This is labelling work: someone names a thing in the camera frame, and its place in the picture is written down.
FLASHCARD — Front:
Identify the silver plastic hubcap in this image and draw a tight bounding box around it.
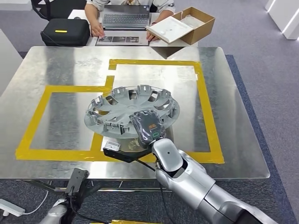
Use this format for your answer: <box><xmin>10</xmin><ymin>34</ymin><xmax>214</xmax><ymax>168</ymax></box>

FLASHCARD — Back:
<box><xmin>84</xmin><ymin>84</ymin><xmax>180</xmax><ymax>140</ymax></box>

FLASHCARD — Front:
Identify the stainless steel workbench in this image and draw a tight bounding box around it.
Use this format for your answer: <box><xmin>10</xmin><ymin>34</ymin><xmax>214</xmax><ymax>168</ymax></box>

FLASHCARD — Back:
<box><xmin>0</xmin><ymin>46</ymin><xmax>271</xmax><ymax>196</ymax></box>

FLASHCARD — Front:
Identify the grey laptop computer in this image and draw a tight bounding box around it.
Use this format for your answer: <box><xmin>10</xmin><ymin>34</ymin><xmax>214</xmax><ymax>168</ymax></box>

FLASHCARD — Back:
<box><xmin>102</xmin><ymin>4</ymin><xmax>150</xmax><ymax>31</ymax></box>

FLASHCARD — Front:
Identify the brown cardboard box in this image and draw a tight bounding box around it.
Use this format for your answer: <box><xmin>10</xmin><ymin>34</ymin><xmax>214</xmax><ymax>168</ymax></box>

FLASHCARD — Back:
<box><xmin>172</xmin><ymin>7</ymin><xmax>216</xmax><ymax>45</ymax></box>

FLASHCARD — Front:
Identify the white power strip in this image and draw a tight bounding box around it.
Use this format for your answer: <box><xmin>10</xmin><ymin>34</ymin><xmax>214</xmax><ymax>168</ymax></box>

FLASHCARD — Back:
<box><xmin>0</xmin><ymin>198</ymin><xmax>26</xmax><ymax>217</ymax></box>

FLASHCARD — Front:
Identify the person at laptop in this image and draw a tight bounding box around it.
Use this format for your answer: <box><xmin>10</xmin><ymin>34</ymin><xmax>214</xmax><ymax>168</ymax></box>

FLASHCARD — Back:
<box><xmin>84</xmin><ymin>0</ymin><xmax>176</xmax><ymax>42</ymax></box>

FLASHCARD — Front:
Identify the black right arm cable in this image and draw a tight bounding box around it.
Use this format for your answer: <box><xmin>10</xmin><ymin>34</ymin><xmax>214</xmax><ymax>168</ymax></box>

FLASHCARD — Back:
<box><xmin>137</xmin><ymin>159</ymin><xmax>174</xmax><ymax>224</ymax></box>

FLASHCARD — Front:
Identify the white power strip cable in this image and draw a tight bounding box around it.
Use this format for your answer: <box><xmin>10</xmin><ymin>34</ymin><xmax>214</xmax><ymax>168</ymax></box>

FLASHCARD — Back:
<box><xmin>23</xmin><ymin>190</ymin><xmax>48</xmax><ymax>216</ymax></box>

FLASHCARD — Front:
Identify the black zip case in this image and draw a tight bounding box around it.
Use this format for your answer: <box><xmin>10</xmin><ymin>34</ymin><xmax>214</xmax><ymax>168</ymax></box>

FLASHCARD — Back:
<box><xmin>40</xmin><ymin>18</ymin><xmax>91</xmax><ymax>47</ymax></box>

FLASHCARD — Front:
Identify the printed paper sheet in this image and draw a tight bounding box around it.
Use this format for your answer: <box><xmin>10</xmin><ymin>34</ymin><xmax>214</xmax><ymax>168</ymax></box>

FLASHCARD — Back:
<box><xmin>96</xmin><ymin>35</ymin><xmax>150</xmax><ymax>47</ymax></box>

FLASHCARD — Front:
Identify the black office chair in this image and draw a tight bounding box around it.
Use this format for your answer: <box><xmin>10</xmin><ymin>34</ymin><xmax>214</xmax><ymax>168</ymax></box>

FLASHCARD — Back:
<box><xmin>31</xmin><ymin>0</ymin><xmax>88</xmax><ymax>21</ymax></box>

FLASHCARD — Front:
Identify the white desk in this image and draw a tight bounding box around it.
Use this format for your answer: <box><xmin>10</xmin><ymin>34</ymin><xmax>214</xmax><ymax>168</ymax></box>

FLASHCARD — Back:
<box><xmin>68</xmin><ymin>9</ymin><xmax>199</xmax><ymax>48</ymax></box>

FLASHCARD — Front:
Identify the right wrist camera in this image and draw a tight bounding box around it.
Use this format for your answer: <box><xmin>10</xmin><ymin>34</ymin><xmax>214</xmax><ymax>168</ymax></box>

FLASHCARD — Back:
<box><xmin>103</xmin><ymin>140</ymin><xmax>153</xmax><ymax>163</ymax></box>

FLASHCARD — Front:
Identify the white foam tray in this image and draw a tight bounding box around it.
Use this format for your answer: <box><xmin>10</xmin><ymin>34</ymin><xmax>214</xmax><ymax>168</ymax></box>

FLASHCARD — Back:
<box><xmin>146</xmin><ymin>16</ymin><xmax>194</xmax><ymax>44</ymax></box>

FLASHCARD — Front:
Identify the white platform block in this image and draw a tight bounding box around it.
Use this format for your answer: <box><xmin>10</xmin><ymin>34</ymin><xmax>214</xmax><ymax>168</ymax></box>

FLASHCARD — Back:
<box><xmin>264</xmin><ymin>0</ymin><xmax>299</xmax><ymax>41</ymax></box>

